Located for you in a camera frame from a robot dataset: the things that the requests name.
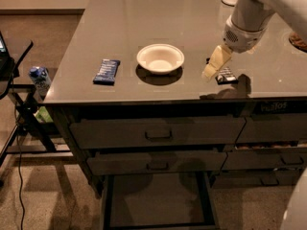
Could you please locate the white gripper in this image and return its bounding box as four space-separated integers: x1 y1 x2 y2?
201 16 266 81

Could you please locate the black chocolate rxbar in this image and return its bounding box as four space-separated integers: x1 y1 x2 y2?
204 58 238 85

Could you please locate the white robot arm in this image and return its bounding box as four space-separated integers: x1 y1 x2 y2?
202 0 307 81

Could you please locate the top left drawer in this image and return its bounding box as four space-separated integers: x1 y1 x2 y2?
69 116 245 150

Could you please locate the middle right drawer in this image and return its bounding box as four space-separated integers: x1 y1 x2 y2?
222 149 307 171

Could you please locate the blue rxbar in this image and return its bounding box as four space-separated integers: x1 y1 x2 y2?
93 59 121 85

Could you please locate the bottom right drawer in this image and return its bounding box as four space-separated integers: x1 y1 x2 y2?
210 171 301 188

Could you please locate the middle left drawer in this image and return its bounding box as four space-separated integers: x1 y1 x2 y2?
87 150 226 175

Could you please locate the white bowl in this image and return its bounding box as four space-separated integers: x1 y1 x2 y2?
136 44 184 75

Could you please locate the jar of nuts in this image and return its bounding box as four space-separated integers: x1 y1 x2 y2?
289 32 307 53

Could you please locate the green packet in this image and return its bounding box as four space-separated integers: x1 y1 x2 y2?
35 106 53 124

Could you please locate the black side stand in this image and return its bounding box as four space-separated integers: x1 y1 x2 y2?
0 33 69 164

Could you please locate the black cable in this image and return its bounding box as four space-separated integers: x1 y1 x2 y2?
13 99 27 230

